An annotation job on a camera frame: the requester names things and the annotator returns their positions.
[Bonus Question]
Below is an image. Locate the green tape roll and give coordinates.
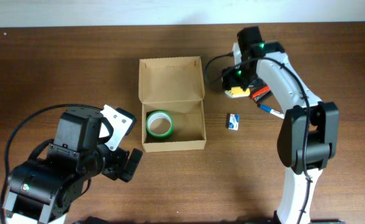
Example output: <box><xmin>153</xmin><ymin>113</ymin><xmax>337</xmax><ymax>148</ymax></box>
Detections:
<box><xmin>146</xmin><ymin>110</ymin><xmax>173</xmax><ymax>139</ymax></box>

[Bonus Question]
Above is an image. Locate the yellow sticky note pad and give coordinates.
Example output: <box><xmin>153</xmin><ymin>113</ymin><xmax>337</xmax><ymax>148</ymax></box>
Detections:
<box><xmin>224</xmin><ymin>86</ymin><xmax>251</xmax><ymax>98</ymax></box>

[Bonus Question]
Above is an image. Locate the brown cardboard box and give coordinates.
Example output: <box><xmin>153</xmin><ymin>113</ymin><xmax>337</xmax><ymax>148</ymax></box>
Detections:
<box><xmin>139</xmin><ymin>56</ymin><xmax>206</xmax><ymax>152</ymax></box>

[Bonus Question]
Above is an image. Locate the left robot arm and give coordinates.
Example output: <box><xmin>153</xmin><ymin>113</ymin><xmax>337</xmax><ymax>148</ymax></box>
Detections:
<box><xmin>0</xmin><ymin>104</ymin><xmax>142</xmax><ymax>223</ymax></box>

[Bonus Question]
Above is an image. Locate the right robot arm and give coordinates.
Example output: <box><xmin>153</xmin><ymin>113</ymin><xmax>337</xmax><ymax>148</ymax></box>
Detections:
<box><xmin>221</xmin><ymin>26</ymin><xmax>340</xmax><ymax>223</ymax></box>

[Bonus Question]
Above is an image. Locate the white blue marker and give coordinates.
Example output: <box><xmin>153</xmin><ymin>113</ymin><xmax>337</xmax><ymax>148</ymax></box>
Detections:
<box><xmin>259</xmin><ymin>105</ymin><xmax>285</xmax><ymax>119</ymax></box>

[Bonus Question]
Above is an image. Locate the white blue staples box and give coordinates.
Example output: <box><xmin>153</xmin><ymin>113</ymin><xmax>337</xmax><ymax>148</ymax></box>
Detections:
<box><xmin>228</xmin><ymin>113</ymin><xmax>240</xmax><ymax>131</ymax></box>

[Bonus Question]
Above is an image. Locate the right black cable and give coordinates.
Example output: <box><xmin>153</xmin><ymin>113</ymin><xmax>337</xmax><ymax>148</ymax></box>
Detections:
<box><xmin>204</xmin><ymin>53</ymin><xmax>313</xmax><ymax>224</ymax></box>

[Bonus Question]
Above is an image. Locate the black cable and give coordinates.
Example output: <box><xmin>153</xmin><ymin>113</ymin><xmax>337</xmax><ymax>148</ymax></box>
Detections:
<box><xmin>0</xmin><ymin>103</ymin><xmax>114</xmax><ymax>224</ymax></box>
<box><xmin>204</xmin><ymin>53</ymin><xmax>313</xmax><ymax>224</ymax></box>

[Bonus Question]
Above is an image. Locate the left black cable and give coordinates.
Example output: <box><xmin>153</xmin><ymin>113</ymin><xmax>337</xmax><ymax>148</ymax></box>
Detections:
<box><xmin>0</xmin><ymin>103</ymin><xmax>114</xmax><ymax>224</ymax></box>

